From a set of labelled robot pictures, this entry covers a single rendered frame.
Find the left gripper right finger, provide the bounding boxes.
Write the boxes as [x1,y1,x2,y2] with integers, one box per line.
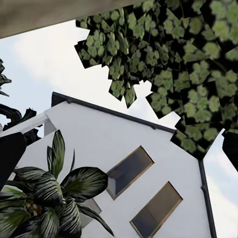
[222,131,238,172]

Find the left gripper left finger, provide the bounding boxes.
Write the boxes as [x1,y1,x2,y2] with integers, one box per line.
[0,132,27,191]

